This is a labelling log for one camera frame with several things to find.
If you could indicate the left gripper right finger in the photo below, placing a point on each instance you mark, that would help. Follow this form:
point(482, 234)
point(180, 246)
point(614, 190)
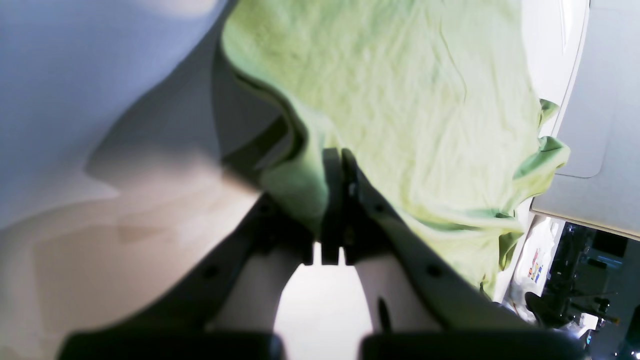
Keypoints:
point(420, 308)

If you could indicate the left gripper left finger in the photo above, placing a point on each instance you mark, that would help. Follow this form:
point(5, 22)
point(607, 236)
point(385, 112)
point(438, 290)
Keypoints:
point(222, 309)

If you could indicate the green t-shirt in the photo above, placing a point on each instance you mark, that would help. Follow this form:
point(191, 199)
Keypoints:
point(433, 97)

